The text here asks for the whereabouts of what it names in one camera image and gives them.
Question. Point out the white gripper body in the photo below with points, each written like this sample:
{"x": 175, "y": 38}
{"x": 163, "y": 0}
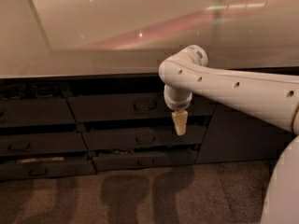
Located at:
{"x": 178, "y": 104}

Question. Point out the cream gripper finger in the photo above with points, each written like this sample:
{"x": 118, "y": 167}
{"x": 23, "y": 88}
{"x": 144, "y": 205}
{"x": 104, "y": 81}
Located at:
{"x": 180, "y": 121}

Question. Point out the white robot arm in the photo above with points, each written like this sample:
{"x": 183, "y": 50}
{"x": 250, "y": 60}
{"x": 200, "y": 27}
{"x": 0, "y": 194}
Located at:
{"x": 269, "y": 97}

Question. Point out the grey cabinet door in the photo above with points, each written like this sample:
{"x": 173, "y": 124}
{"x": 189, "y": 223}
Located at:
{"x": 234, "y": 136}

